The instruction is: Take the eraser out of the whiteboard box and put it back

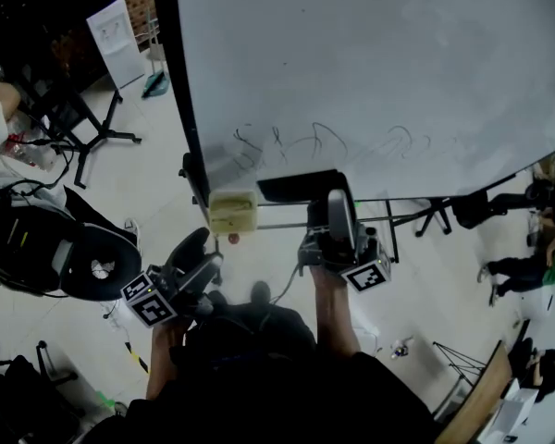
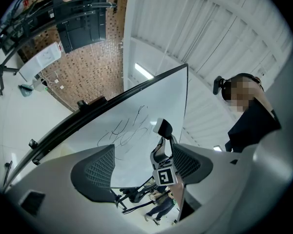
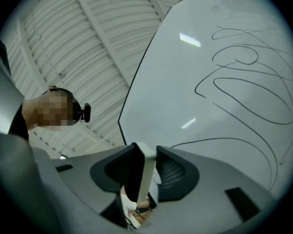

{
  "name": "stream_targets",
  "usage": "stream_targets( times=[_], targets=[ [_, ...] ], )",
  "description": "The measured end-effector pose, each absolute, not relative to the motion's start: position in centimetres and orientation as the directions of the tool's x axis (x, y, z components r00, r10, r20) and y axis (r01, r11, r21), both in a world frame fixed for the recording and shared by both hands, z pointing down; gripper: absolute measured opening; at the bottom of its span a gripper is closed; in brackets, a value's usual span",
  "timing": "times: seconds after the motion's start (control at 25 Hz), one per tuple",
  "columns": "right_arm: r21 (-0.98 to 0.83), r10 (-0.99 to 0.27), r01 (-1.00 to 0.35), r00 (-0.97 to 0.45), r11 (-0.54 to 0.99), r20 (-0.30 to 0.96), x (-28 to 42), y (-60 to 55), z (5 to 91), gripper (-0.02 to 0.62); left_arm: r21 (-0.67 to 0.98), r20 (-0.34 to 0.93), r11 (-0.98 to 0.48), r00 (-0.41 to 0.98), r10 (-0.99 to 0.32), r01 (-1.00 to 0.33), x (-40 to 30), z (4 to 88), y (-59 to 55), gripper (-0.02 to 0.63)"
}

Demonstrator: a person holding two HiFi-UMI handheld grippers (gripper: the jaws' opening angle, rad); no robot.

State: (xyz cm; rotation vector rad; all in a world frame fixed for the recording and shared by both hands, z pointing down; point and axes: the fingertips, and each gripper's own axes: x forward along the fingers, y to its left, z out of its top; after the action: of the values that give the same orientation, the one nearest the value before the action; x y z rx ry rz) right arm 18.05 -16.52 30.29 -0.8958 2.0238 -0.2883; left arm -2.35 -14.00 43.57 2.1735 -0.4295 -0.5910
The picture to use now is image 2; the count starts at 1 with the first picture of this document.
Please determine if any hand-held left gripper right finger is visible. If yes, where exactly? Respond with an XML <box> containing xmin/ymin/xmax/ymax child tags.
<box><xmin>172</xmin><ymin>143</ymin><xmax>242</xmax><ymax>222</ymax></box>

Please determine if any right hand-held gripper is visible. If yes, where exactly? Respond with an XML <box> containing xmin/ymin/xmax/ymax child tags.
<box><xmin>150</xmin><ymin>135</ymin><xmax>179</xmax><ymax>187</ymax></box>

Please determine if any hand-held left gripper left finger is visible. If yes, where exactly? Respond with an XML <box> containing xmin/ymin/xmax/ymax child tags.
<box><xmin>5</xmin><ymin>144</ymin><xmax>137</xmax><ymax>234</ymax></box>

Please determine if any white whiteboard on black stand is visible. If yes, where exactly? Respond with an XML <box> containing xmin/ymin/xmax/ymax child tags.
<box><xmin>2</xmin><ymin>63</ymin><xmax>189</xmax><ymax>214</ymax></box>

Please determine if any black office chair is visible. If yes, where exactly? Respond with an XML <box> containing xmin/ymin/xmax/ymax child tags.
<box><xmin>119</xmin><ymin>188</ymin><xmax>149</xmax><ymax>204</ymax></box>

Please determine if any person in black shirt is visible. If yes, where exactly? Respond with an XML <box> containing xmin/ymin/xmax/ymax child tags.
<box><xmin>224</xmin><ymin>101</ymin><xmax>283</xmax><ymax>153</ymax></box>

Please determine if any person's head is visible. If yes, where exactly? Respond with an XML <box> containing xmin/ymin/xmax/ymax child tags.
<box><xmin>222</xmin><ymin>73</ymin><xmax>264</xmax><ymax>112</ymax></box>

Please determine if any grey trash bin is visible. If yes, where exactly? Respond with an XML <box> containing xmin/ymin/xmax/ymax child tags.
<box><xmin>34</xmin><ymin>74</ymin><xmax>48</xmax><ymax>92</ymax></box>

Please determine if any teal dustpan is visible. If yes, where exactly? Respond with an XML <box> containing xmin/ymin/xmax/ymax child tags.
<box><xmin>18</xmin><ymin>84</ymin><xmax>35</xmax><ymax>97</ymax></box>

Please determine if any black monitor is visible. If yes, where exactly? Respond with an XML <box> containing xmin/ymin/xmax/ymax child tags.
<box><xmin>52</xmin><ymin>0</ymin><xmax>118</xmax><ymax>54</ymax></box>

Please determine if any black monitor stand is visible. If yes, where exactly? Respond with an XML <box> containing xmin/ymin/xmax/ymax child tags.
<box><xmin>0</xmin><ymin>0</ymin><xmax>64</xmax><ymax>96</ymax></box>

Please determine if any black head camera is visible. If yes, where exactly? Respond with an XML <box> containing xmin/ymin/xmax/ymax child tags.
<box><xmin>212</xmin><ymin>76</ymin><xmax>229</xmax><ymax>95</ymax></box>

